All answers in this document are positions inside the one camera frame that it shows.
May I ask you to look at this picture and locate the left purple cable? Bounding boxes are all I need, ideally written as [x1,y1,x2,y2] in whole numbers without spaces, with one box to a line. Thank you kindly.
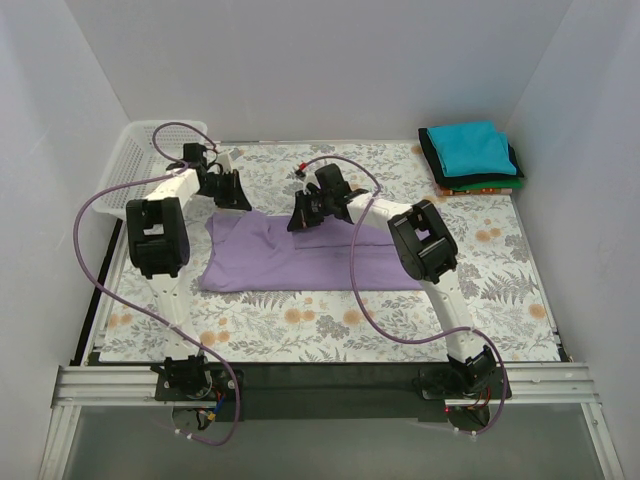
[72,121,245,447]

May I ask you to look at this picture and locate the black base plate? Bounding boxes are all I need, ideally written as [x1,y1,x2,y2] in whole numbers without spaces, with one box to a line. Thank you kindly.
[151,360,512,423]

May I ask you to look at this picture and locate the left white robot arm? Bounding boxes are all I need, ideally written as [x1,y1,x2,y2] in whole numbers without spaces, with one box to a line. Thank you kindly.
[126,143,252,400]

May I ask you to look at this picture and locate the floral table cloth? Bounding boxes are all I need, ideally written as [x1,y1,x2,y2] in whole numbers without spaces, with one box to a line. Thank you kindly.
[97,141,557,363]

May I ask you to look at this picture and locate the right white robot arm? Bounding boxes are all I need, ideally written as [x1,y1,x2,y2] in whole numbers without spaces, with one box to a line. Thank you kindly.
[287,164,501,396]

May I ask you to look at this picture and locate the teal folded t shirt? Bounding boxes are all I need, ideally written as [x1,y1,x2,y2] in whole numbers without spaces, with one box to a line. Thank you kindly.
[426,121,517,178]

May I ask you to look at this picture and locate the white plastic basket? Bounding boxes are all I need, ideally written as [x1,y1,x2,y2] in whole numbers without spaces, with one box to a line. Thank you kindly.
[92,120,207,220]

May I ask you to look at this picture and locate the black folded t shirt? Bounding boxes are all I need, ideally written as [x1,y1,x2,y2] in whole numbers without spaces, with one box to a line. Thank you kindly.
[418,128,525,189]

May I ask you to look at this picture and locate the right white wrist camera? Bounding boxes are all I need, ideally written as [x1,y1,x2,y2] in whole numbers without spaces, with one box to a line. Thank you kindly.
[294,162,323,200]

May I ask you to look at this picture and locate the purple t shirt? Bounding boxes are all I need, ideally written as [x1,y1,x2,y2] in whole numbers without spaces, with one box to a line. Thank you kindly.
[200,211,420,293]

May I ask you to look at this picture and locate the green folded t shirt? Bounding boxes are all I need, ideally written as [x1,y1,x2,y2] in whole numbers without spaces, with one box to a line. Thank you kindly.
[450,177,523,195]

